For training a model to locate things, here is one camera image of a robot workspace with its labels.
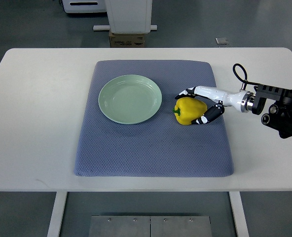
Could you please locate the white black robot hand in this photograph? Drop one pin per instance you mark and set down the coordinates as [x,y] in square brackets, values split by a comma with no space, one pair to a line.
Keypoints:
[216,101]

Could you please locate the yellow bell pepper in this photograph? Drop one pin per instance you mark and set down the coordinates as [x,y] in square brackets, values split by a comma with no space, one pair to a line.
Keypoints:
[188,109]

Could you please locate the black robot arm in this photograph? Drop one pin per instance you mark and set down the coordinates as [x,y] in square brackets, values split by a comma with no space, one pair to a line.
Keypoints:
[279,115]

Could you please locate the grey floor plate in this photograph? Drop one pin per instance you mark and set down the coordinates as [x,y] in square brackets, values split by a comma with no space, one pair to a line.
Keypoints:
[222,41]

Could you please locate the light green plate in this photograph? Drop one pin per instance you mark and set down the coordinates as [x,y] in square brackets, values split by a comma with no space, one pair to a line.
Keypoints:
[130,99]

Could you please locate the blue grey cloth mat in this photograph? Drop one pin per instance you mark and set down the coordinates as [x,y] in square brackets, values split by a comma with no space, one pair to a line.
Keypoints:
[160,146]

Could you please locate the white table right leg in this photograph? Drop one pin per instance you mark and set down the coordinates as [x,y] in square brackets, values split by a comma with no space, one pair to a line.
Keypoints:
[238,214]

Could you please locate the white table leg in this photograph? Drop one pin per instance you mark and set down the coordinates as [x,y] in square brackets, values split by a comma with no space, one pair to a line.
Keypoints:
[57,214]
[238,214]

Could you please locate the brown cardboard box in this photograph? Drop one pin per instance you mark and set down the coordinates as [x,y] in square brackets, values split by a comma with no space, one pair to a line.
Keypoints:
[126,40]

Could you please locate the white machine base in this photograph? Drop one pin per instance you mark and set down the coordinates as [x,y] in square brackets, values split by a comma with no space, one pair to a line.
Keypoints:
[128,17]

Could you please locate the white appliance with slot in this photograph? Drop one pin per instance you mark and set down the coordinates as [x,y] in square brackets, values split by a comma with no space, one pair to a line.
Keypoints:
[84,6]

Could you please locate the white table left leg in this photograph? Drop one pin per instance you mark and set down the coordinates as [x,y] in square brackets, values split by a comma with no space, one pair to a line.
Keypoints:
[57,214]

